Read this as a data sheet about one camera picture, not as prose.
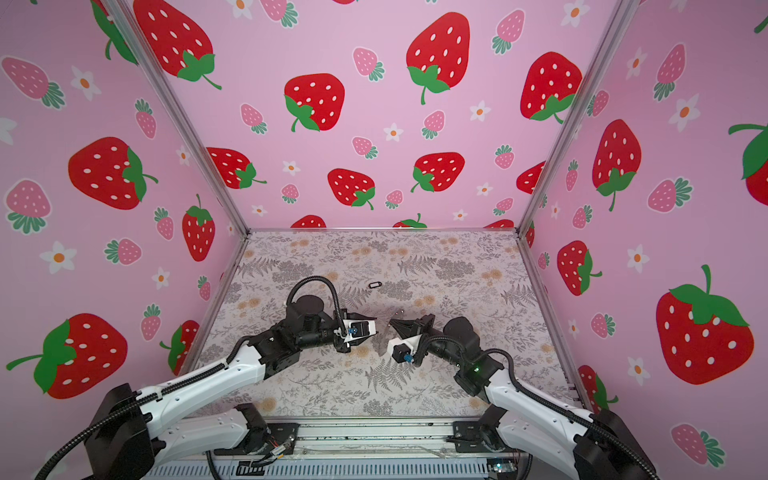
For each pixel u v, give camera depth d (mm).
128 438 389
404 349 625
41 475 352
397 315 762
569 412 447
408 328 690
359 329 594
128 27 699
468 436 731
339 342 647
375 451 731
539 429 476
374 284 1047
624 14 685
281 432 752
